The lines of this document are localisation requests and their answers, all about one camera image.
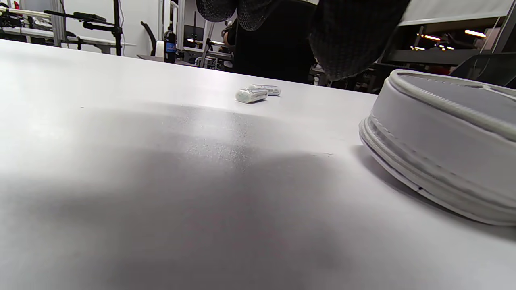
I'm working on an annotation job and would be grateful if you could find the black mesh armrest chair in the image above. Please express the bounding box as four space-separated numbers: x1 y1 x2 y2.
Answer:
449 52 516 89

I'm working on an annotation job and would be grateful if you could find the black high-back office chair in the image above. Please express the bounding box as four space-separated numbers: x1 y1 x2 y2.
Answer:
234 0 319 84

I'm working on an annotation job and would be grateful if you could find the dark bottle blue label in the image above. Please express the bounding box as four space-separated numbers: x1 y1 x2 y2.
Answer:
163 25 177 64

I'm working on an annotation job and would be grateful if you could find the person's left hand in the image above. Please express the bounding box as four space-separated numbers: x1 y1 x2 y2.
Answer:
196 0 412 81

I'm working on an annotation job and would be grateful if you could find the white eraser blue sleeve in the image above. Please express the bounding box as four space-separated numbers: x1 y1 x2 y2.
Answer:
236 88 268 104
249 84 281 96

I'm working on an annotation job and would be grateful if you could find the white cartoon print pencil case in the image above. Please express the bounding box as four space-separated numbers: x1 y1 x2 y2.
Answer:
359 69 516 226

